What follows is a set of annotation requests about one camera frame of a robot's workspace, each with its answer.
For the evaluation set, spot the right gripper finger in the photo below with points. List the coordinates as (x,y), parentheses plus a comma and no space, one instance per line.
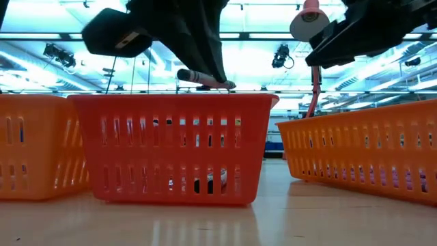
(348,44)

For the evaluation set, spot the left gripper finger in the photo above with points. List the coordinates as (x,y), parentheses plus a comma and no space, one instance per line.
(198,51)

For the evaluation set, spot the grey crayon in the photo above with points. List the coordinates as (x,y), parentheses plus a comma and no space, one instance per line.
(201,78)

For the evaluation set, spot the red plastic basket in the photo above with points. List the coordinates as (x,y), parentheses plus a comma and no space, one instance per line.
(170,157)

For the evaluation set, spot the orange plastic basket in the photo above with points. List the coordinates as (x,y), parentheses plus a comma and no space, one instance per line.
(41,153)
(358,157)

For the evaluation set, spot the red desk lamp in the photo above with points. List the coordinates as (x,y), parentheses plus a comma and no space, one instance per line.
(309,29)

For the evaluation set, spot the blue bin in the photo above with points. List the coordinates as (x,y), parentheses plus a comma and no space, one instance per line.
(274,146)

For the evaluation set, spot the black ceiling camera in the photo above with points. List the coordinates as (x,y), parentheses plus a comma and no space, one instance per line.
(281,54)
(412,61)
(59,55)

